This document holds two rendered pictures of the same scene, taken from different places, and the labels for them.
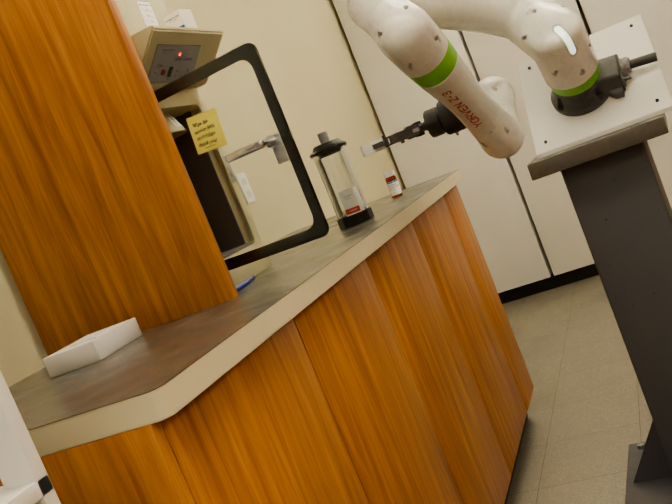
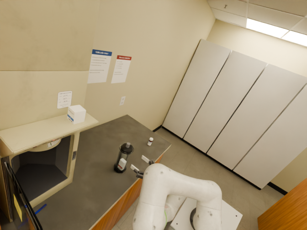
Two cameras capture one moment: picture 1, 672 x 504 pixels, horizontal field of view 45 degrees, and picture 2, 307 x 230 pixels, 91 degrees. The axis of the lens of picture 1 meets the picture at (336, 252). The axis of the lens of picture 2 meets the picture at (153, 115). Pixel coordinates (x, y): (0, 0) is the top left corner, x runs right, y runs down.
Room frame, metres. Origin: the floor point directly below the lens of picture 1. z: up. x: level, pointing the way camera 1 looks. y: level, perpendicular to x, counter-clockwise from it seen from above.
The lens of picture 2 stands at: (1.40, -0.16, 1.94)
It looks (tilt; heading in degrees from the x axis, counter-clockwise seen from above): 26 degrees down; 359
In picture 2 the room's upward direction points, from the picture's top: 22 degrees clockwise
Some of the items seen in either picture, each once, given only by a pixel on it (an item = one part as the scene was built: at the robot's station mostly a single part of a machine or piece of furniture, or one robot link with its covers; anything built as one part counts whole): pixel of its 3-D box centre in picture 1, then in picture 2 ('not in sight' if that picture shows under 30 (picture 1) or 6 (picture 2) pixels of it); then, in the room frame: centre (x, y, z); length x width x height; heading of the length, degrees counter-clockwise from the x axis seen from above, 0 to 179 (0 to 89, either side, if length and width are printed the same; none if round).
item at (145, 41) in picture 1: (177, 59); (56, 135); (1.85, 0.17, 1.46); 0.32 x 0.11 x 0.10; 158
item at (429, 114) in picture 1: (425, 126); not in sight; (2.17, -0.34, 1.12); 0.09 x 0.08 x 0.07; 67
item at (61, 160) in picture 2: not in sight; (33, 155); (1.92, 0.33, 1.19); 0.26 x 0.24 x 0.35; 158
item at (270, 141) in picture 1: (250, 149); not in sight; (1.59, 0.08, 1.20); 0.10 x 0.05 x 0.03; 61
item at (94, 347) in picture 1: (94, 346); not in sight; (1.58, 0.51, 0.96); 0.16 x 0.12 x 0.04; 162
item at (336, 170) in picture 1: (341, 183); (123, 158); (2.27, -0.09, 1.06); 0.11 x 0.11 x 0.21
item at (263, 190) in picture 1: (231, 164); (22, 224); (1.65, 0.13, 1.19); 0.30 x 0.01 x 0.40; 61
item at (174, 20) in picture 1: (181, 26); (76, 114); (1.93, 0.14, 1.54); 0.05 x 0.05 x 0.06; 63
